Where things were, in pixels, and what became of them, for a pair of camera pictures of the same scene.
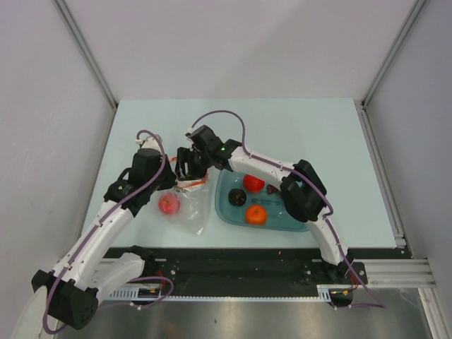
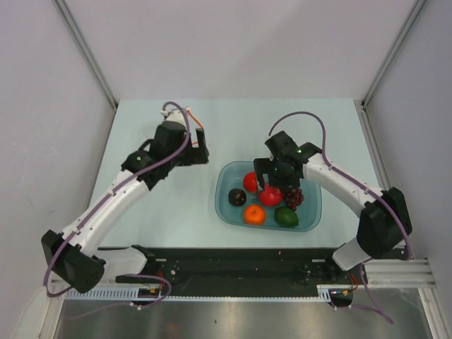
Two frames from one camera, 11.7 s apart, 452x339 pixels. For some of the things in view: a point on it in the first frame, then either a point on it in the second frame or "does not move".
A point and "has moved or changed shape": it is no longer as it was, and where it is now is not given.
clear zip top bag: (188, 203) has moved or changed shape
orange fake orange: (256, 215) does not move
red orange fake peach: (253, 184) does not move
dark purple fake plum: (237, 197) does not move
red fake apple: (169, 203) -> (270, 196)
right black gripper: (185, 155) -> (264, 165)
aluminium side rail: (407, 272) does not move
